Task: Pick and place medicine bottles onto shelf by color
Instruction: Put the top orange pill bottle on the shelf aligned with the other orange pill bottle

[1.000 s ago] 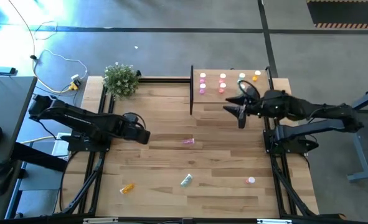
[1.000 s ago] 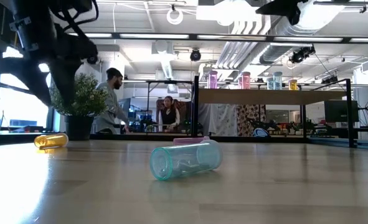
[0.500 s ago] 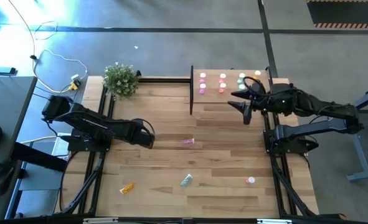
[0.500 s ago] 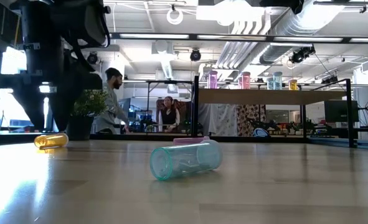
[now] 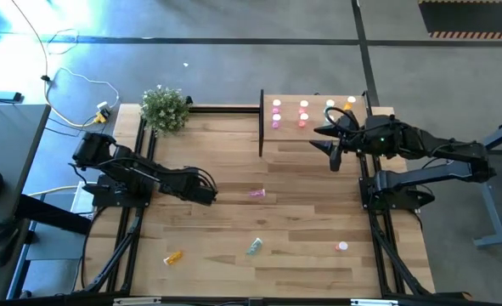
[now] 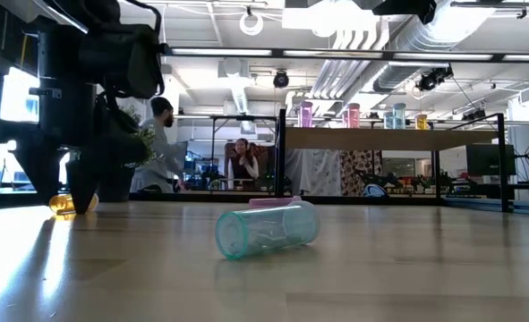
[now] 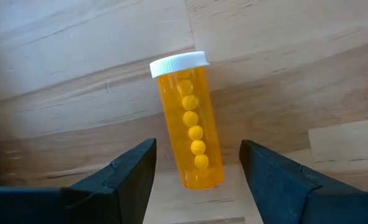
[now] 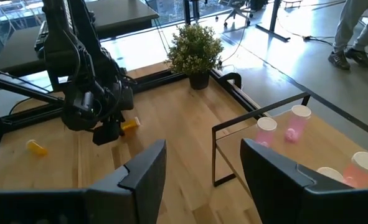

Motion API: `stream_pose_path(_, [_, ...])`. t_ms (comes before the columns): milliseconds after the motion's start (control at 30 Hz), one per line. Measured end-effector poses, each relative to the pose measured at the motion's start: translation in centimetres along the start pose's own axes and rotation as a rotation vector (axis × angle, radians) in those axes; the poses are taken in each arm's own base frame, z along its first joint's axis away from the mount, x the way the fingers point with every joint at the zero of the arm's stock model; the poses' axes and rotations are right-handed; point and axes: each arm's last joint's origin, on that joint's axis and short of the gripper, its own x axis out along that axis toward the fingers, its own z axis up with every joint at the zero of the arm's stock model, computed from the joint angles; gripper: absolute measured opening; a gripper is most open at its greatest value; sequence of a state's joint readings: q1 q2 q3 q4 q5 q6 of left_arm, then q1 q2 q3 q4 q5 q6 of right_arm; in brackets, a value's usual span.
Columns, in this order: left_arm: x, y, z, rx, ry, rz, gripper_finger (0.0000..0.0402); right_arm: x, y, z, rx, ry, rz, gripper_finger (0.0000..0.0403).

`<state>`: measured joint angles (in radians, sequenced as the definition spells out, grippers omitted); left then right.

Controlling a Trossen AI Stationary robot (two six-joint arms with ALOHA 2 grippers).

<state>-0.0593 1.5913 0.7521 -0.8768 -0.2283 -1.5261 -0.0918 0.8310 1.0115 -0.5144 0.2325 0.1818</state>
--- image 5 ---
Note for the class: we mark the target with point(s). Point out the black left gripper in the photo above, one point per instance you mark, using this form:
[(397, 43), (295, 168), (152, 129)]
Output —
[(201, 189)]

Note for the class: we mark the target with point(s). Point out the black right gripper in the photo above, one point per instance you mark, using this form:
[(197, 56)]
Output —
[(369, 136)]

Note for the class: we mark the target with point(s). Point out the pink medicine bottle white cap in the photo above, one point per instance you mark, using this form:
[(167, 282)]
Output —
[(342, 245), (304, 117), (304, 104)]

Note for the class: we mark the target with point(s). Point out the orange medicine bottle white cap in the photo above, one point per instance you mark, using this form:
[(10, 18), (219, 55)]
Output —
[(174, 257), (351, 100)]

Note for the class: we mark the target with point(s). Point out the purple medicine bottle white cap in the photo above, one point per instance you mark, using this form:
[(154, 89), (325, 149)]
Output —
[(276, 103), (257, 193), (276, 117)]

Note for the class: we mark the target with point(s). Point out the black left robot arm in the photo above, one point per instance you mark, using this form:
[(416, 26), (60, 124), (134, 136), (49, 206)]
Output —
[(136, 170)]

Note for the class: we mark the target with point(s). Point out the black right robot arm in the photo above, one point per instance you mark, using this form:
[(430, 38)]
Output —
[(437, 146)]

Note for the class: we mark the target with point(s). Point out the green potted plant black pot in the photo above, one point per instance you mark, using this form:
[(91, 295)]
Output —
[(164, 110)]

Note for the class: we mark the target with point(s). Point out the yellow plug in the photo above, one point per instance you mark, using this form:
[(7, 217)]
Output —
[(100, 117)]

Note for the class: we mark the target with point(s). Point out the white box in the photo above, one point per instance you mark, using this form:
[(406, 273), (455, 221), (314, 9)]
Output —
[(78, 204)]

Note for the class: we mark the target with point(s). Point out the white power adapter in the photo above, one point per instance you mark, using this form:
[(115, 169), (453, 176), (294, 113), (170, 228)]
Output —
[(103, 106)]

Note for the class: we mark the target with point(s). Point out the black desk leg bar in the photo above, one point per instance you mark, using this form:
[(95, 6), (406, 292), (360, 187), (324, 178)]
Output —
[(51, 214)]

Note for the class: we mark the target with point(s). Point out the grey panel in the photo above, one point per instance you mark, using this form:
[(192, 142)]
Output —
[(51, 242)]

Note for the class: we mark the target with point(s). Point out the black mat with striped edge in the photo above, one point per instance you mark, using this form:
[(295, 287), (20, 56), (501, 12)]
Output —
[(471, 17)]

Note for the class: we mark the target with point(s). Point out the grey desk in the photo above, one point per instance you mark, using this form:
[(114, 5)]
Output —
[(8, 140)]

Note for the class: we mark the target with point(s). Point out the black computer mouse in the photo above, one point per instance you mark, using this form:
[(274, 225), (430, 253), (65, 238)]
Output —
[(0, 251)]

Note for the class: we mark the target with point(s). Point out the wooden shelf with black frame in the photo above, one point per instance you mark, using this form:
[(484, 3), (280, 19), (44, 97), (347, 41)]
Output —
[(291, 132)]

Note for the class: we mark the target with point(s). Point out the black aluminium table frame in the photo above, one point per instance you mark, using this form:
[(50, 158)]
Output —
[(225, 109)]

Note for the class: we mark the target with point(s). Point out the blue-grey metal table frame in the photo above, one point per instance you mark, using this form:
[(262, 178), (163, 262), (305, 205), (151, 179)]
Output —
[(486, 204)]

